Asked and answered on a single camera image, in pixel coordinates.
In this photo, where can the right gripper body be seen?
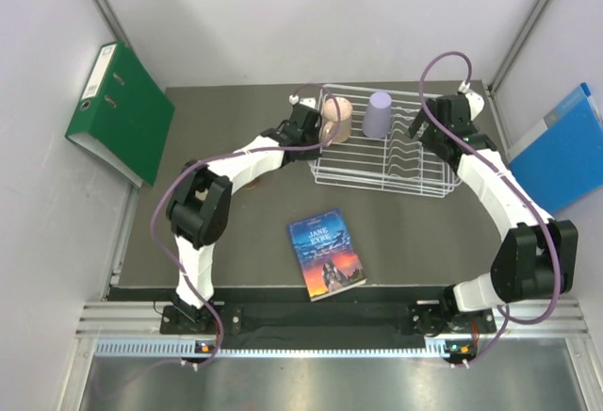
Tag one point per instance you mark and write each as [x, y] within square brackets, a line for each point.
[432, 133]

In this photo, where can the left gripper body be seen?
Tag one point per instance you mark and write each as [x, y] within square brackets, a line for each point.
[309, 139]

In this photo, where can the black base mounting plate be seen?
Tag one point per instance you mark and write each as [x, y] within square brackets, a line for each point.
[328, 325]

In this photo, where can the blue folder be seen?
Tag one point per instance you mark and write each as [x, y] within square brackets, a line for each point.
[559, 160]

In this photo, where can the lilac cup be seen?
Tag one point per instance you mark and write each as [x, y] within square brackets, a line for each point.
[377, 118]

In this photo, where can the white slotted cable duct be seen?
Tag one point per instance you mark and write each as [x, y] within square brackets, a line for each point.
[191, 348]

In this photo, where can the green lever arch binder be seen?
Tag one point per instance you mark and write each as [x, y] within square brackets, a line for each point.
[123, 117]

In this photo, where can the cream and brown cup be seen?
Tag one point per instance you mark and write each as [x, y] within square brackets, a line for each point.
[251, 185]

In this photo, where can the Jane Eyre book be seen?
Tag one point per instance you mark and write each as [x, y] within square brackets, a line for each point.
[328, 261]

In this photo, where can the aluminium frame rail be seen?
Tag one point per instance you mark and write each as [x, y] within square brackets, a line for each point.
[139, 319]

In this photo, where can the pink mug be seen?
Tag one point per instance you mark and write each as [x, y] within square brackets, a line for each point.
[336, 119]

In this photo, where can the white wire dish rack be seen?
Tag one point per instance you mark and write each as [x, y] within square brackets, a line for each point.
[396, 163]

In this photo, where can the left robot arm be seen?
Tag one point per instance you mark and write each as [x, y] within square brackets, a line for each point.
[199, 207]

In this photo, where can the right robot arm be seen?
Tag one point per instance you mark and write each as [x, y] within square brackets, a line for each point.
[537, 255]

